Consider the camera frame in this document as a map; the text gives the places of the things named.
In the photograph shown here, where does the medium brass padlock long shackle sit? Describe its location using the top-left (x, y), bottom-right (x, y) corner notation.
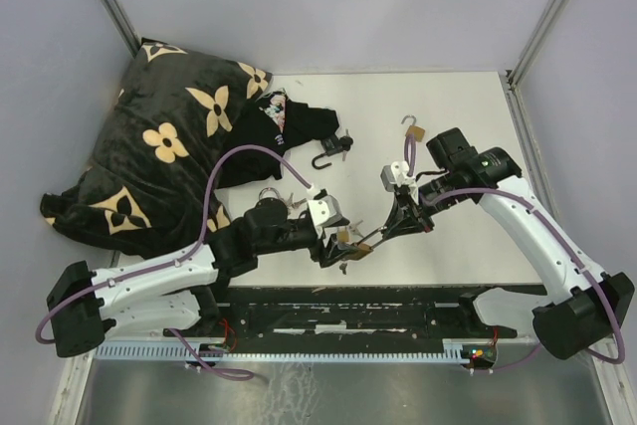
top-left (344, 226), bottom-right (386, 262)

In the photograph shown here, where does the small brass padlock long shackle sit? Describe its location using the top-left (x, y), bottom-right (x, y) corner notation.
top-left (336, 227), bottom-right (349, 243)

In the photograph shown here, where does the small padlock key bunch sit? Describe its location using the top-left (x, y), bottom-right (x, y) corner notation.
top-left (347, 220), bottom-right (363, 238)

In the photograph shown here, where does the large padlock key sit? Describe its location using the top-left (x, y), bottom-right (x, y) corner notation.
top-left (284, 195), bottom-right (307, 210)

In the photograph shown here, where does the large brass padlock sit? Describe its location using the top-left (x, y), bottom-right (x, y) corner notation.
top-left (258, 187), bottom-right (289, 208)

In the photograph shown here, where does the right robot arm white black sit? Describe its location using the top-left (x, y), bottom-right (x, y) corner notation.
top-left (380, 128), bottom-right (635, 365)

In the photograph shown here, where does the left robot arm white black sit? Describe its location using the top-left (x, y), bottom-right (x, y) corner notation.
top-left (46, 196), bottom-right (360, 358)

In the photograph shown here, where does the brass padlock far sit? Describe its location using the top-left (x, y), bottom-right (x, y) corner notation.
top-left (401, 114), bottom-right (425, 142)

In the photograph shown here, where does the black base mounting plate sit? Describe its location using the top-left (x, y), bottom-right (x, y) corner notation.
top-left (183, 286), bottom-right (534, 350)

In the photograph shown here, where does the black padlock with keys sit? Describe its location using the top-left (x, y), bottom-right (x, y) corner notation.
top-left (312, 130), bottom-right (354, 170)

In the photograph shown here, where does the black printed garment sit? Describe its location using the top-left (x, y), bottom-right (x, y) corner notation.
top-left (217, 90), bottom-right (339, 188)

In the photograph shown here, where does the black floral pillow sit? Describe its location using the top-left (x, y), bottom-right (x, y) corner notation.
top-left (40, 41), bottom-right (272, 258)

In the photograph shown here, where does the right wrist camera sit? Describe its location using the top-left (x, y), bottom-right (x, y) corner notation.
top-left (380, 160), bottom-right (418, 201)

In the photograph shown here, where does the light blue cable duct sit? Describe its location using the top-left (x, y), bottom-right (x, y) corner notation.
top-left (94, 335), bottom-right (495, 364)

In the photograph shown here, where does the right aluminium corner post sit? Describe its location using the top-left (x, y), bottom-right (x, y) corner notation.
top-left (507, 0), bottom-right (569, 92)

